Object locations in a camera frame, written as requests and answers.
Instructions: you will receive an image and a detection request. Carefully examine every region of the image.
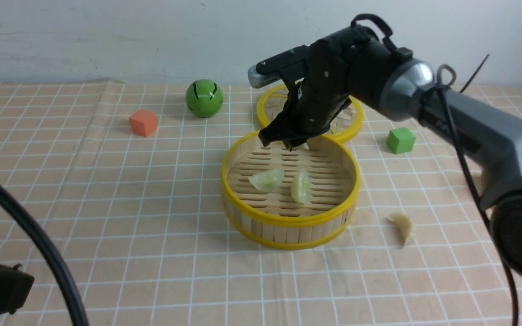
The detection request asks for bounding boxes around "pale beige dumpling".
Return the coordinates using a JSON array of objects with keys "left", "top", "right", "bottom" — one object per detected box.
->
[{"left": 389, "top": 212, "right": 416, "bottom": 246}]

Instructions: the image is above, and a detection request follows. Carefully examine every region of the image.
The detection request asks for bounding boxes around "green watermelon ball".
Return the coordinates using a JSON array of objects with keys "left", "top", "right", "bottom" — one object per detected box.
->
[{"left": 186, "top": 80, "right": 224, "bottom": 118}]

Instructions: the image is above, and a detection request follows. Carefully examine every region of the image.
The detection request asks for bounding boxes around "woven bamboo steamer lid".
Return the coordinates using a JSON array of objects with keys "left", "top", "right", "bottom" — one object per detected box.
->
[{"left": 256, "top": 84, "right": 364, "bottom": 143}]

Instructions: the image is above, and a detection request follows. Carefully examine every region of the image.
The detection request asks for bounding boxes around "beige pleated dumpling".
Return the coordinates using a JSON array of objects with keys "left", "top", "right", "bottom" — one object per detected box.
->
[{"left": 291, "top": 139, "right": 309, "bottom": 150}]

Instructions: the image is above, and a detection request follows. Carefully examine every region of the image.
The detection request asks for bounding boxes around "green cube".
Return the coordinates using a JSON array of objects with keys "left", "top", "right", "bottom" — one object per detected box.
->
[{"left": 386, "top": 127, "right": 416, "bottom": 154}]

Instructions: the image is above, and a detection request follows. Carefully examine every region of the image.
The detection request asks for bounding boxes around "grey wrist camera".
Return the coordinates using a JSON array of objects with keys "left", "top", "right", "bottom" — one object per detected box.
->
[{"left": 248, "top": 45, "right": 311, "bottom": 89}]

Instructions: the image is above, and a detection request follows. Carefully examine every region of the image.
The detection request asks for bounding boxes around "bamboo steamer tray yellow rim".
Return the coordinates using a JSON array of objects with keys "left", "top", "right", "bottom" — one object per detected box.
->
[{"left": 220, "top": 132, "right": 361, "bottom": 250}]

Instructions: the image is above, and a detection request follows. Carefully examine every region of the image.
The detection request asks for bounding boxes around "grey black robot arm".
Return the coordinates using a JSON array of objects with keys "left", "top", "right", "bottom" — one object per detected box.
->
[{"left": 248, "top": 23, "right": 522, "bottom": 276}]

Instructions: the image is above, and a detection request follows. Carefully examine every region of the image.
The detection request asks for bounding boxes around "green translucent dumpling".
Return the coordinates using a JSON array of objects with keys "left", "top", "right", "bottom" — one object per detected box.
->
[{"left": 248, "top": 169, "right": 285, "bottom": 193}]

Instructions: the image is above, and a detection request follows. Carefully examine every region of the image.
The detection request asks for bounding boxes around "orange cube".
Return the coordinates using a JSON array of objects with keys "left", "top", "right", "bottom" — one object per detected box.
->
[{"left": 128, "top": 109, "right": 158, "bottom": 138}]

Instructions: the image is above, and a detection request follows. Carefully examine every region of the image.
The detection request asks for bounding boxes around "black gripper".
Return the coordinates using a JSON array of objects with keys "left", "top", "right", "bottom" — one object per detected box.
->
[{"left": 258, "top": 27, "right": 393, "bottom": 151}]

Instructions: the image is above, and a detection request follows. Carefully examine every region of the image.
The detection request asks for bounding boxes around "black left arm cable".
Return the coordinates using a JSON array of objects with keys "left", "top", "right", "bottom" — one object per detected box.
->
[{"left": 0, "top": 161, "right": 90, "bottom": 326}]

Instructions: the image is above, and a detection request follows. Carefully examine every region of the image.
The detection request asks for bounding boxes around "checked beige tablecloth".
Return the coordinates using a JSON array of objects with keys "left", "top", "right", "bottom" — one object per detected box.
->
[{"left": 0, "top": 81, "right": 512, "bottom": 326}]

